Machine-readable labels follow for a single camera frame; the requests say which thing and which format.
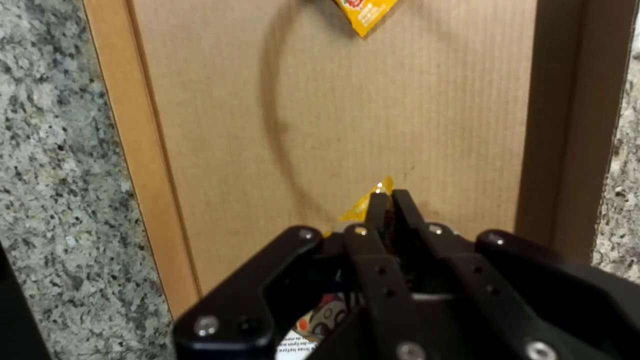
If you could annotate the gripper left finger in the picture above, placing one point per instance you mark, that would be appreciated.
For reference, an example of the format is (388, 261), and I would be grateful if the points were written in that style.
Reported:
(240, 305)

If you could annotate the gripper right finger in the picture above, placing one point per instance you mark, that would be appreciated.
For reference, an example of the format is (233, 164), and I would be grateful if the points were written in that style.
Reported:
(500, 300)

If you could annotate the orange sachet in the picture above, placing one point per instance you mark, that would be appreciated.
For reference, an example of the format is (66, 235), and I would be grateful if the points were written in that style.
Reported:
(365, 12)
(361, 206)

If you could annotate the cardboard box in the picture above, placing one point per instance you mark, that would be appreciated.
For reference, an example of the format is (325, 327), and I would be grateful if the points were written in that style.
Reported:
(350, 115)

